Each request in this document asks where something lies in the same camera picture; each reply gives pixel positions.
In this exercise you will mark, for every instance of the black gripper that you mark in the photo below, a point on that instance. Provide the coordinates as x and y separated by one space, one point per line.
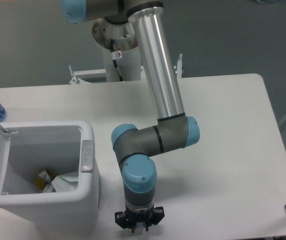
147 214

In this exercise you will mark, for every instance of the white open trash can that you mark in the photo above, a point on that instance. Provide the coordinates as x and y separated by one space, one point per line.
27 149

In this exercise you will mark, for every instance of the white plastic wrapper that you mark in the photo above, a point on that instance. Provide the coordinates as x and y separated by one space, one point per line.
66 182

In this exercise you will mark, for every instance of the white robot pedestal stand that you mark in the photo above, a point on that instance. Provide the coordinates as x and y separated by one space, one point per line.
121 55

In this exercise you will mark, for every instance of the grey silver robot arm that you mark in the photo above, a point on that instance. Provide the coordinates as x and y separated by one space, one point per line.
134 148

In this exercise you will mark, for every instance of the yellow white trash in bin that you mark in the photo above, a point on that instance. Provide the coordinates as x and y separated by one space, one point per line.
44 181

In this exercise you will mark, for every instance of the crushed clear plastic bottle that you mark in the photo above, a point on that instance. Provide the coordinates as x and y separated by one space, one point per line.
140 225

